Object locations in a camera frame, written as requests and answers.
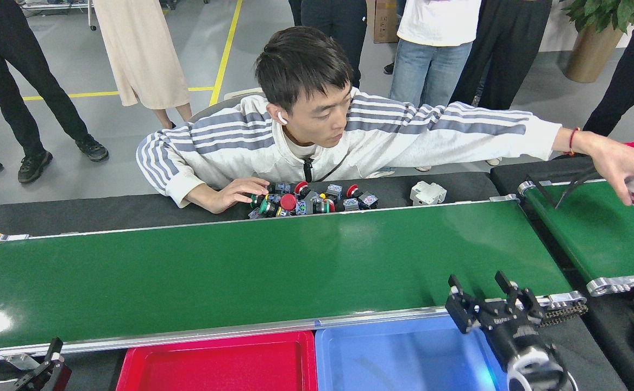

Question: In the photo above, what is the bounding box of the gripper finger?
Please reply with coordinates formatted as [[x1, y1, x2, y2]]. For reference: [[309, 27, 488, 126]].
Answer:
[[15, 338, 72, 390]]

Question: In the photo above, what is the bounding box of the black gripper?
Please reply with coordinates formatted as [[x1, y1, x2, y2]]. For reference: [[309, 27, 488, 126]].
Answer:
[[445, 270, 550, 362]]

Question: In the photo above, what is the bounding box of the blue plastic tray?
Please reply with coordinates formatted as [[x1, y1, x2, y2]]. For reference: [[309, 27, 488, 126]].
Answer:
[[315, 315, 507, 391]]

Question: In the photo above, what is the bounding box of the green conveyor belt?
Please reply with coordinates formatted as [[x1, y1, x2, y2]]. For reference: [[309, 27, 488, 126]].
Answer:
[[518, 176, 634, 297], [0, 194, 589, 363]]

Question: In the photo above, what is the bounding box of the red plastic tray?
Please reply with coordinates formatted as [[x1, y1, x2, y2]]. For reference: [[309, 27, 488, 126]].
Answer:
[[116, 330, 318, 391]]

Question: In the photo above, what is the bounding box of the person's left hand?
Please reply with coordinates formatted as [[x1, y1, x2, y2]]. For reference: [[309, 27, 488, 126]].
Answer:
[[580, 133, 634, 206]]

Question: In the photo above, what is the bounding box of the person's right hand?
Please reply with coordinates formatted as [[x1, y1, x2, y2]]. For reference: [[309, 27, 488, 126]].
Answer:
[[200, 177, 270, 213]]

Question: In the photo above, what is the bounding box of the brown plant pot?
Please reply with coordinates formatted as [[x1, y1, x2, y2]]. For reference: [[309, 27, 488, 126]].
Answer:
[[564, 23, 625, 84]]

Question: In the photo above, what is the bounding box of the grey office chair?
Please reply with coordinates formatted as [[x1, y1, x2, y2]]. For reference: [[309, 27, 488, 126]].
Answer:
[[189, 87, 266, 124]]

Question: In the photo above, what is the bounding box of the cardboard box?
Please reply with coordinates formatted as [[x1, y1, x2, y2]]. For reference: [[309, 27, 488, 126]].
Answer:
[[373, 0, 400, 44]]

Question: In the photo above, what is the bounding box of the green potted plant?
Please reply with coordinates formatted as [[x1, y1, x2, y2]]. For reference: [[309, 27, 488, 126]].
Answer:
[[560, 0, 634, 33]]

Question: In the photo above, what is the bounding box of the white wheeled stand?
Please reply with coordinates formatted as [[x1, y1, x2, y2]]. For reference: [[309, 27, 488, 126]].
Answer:
[[18, 0, 97, 31]]

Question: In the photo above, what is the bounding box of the conveyor drive chain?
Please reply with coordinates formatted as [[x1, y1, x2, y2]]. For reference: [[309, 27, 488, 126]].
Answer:
[[539, 301, 589, 327]]

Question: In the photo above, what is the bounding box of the black guide bracket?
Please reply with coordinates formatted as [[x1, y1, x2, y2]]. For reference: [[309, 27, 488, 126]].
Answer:
[[524, 174, 561, 209]]

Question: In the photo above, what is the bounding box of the black cable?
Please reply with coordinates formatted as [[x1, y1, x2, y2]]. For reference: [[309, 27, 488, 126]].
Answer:
[[556, 166, 600, 210]]

